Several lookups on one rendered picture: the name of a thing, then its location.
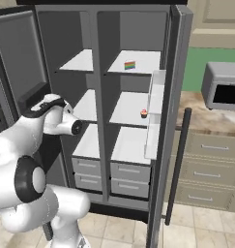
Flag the white fridge shelf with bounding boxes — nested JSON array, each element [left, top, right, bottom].
[[106, 49, 162, 76], [108, 91, 155, 128], [72, 123, 101, 160], [110, 126, 161, 166], [72, 88, 99, 123], [58, 48, 95, 73]]

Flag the grey fridge drawer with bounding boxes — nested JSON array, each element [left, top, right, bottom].
[[110, 177, 151, 199], [73, 172, 103, 193], [109, 162, 152, 184], [72, 156, 103, 177]]

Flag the silver drawer handle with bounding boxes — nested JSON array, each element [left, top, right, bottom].
[[192, 170, 221, 179], [187, 194, 215, 202], [200, 143, 230, 151]]

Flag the grey fridge door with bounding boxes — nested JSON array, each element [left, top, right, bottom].
[[145, 4, 194, 248], [0, 9, 69, 188]]

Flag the grey left fridge door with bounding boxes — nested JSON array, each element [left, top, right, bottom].
[[0, 9, 69, 188]]

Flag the black fridge door handle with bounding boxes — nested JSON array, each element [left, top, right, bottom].
[[164, 108, 192, 227]]

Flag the white fridge door bins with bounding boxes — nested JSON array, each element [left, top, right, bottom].
[[143, 69, 167, 161]]

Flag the beige wall cupboard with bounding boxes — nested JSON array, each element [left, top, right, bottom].
[[186, 0, 235, 49]]

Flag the beige counter drawer front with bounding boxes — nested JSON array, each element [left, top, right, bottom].
[[178, 159, 235, 189], [184, 130, 235, 162], [172, 183, 235, 212]]

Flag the grey fridge body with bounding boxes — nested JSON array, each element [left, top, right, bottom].
[[34, 0, 189, 225]]

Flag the grey right fridge door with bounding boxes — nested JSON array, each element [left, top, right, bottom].
[[145, 4, 194, 248]]

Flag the grey microwave oven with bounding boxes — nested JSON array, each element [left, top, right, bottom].
[[200, 61, 235, 112]]

